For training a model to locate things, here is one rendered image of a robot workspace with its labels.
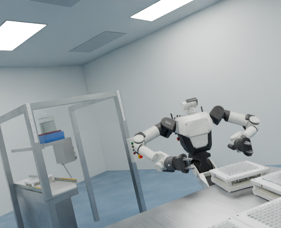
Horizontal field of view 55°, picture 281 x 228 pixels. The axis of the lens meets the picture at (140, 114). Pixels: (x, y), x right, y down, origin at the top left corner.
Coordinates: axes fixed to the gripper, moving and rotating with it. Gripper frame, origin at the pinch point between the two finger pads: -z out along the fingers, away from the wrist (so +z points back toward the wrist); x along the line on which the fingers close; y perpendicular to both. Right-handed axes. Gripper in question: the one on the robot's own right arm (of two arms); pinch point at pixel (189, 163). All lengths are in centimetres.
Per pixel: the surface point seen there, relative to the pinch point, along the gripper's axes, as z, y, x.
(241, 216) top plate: -59, 41, 5
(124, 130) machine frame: 126, -45, -20
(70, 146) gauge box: 129, 18, -19
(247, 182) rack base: -35.4, -3.1, 10.2
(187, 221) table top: -32, 41, 13
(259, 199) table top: -48, 10, 13
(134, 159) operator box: 120, -44, 11
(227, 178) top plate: -30.0, 5.7, 5.6
